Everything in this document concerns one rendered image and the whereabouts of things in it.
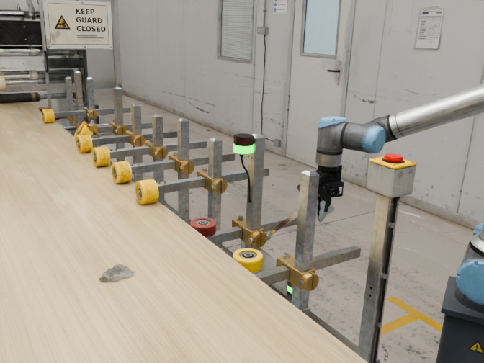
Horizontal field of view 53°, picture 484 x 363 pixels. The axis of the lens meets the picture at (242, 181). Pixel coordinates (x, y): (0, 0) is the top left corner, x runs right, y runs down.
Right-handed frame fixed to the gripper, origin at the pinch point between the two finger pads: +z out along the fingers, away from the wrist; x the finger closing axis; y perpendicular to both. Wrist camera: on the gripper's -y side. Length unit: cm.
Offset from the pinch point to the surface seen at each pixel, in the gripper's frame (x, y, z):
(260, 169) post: -5.8, -31.0, -24.2
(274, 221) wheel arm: -1.2, -20.8, -3.4
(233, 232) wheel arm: -1.6, -37.3, -3.1
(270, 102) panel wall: 355, 235, 23
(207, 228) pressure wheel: -4.0, -48.3, -7.6
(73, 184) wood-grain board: 56, -72, -7
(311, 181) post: -31, -32, -28
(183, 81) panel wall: 593, 235, 25
